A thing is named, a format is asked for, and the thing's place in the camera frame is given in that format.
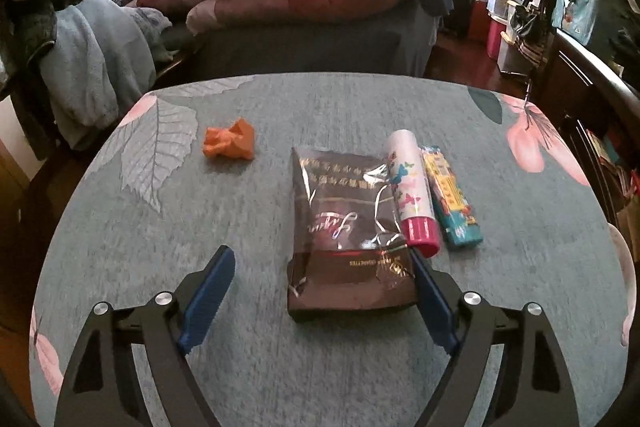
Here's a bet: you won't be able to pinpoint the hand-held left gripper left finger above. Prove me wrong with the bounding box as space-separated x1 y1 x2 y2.
55 245 236 427

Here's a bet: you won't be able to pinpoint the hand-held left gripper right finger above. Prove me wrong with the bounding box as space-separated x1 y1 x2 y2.
409 248 581 427

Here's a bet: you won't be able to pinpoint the dark cellophane-wrapped cigarette pack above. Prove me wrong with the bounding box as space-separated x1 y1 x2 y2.
286 145 419 324

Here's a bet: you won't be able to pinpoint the grey-green floral tablecloth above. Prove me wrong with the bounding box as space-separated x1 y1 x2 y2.
27 73 638 427

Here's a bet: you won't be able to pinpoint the teal and yellow small pack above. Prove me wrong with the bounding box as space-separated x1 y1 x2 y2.
418 145 485 251

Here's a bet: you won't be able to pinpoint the white butterfly-print tube pink cap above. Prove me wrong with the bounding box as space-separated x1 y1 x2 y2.
387 129 441 258

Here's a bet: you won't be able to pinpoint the orange crumpled wrapper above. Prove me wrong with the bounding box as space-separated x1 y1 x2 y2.
202 117 256 160

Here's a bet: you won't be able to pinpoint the light blue fleece blanket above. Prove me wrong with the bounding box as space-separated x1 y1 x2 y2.
37 0 174 151

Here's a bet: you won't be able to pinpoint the pink storage box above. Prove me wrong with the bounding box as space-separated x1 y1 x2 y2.
487 19 509 60

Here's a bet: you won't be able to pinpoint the bed with grey-blue sheet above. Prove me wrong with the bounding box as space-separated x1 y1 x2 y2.
164 0 447 81

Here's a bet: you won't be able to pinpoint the dark wooden dresser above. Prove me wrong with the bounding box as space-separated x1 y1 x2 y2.
549 26 640 229

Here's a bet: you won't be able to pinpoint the red container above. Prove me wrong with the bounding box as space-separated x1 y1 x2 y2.
469 0 491 44

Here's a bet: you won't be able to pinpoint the black handbag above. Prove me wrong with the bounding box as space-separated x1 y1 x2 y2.
507 1 544 41

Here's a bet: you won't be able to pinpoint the black suitcase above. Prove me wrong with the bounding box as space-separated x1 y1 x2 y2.
444 0 476 38

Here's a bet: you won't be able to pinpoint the white plastic lidded container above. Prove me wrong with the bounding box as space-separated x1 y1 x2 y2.
487 0 526 20

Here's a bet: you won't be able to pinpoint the dark jacket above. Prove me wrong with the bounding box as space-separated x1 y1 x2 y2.
0 1 57 158

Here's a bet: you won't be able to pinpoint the dark folded clothes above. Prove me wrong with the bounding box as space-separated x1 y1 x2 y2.
607 26 640 78

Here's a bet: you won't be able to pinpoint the teal fabric bag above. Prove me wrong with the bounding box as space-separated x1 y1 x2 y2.
552 0 609 46

